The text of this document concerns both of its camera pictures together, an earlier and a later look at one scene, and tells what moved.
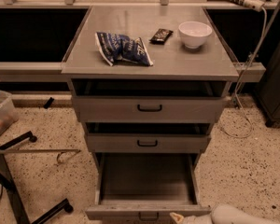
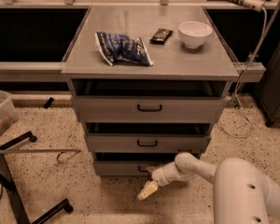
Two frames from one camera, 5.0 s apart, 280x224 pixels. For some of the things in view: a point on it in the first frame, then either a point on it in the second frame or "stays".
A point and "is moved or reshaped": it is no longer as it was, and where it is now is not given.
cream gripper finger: x=177 y=218 -> x=150 y=188
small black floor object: x=49 y=103 stays
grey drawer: x=146 y=101 stays
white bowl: x=193 y=34 stays
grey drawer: x=147 y=188 is moved or reshaped
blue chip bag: x=116 y=48 stays
